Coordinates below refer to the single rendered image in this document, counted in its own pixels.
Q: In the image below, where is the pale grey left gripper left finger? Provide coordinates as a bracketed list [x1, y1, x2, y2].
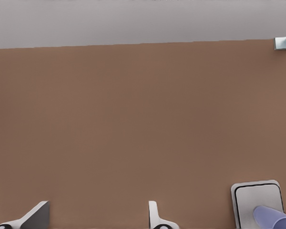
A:
[0, 200, 50, 229]

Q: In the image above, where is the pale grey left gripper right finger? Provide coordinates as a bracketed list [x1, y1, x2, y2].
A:
[148, 200, 179, 229]

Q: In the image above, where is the lavender cup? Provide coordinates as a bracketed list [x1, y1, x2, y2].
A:
[253, 206, 286, 229]

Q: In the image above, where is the white kitchen scale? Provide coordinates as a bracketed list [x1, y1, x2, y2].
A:
[230, 179, 286, 229]

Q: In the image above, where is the silver frame post foot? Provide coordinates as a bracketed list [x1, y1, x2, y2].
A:
[273, 31, 286, 51]

